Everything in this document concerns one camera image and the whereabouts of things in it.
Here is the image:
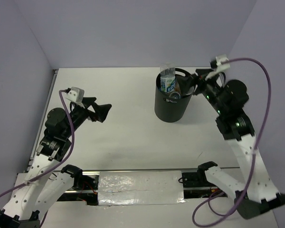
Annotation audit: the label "clear bottle green label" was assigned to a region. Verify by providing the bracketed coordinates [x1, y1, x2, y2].
[160, 63, 176, 93]

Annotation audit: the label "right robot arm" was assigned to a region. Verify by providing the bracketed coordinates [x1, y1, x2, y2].
[176, 69, 285, 219]

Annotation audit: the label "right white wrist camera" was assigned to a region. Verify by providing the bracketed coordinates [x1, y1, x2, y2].
[205, 55, 230, 81]

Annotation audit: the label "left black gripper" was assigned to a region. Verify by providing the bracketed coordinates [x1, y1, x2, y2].
[63, 97, 112, 138]

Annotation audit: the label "orange juice bottle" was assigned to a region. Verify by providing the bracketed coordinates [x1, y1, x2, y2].
[175, 81, 181, 94]

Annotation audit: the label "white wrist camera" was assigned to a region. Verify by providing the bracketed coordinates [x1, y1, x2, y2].
[205, 55, 230, 81]
[66, 87, 85, 104]

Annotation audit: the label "aluminium mounting rail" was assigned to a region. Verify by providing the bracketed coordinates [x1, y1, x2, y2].
[26, 166, 240, 207]

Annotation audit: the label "clear bottle blue cap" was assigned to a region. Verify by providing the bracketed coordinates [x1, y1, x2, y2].
[169, 91, 181, 99]

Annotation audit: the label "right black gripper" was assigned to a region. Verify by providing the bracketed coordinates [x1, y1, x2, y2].
[175, 68, 226, 114]

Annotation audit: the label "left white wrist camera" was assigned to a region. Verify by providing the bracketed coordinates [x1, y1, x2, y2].
[66, 87, 85, 104]

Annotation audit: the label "silver foil tape patch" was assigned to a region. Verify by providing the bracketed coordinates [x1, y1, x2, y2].
[97, 171, 185, 206]

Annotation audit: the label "black round bin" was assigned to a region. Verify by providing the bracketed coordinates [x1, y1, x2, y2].
[154, 68, 191, 123]

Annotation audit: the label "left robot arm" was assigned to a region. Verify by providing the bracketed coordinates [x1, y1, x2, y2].
[0, 97, 112, 228]

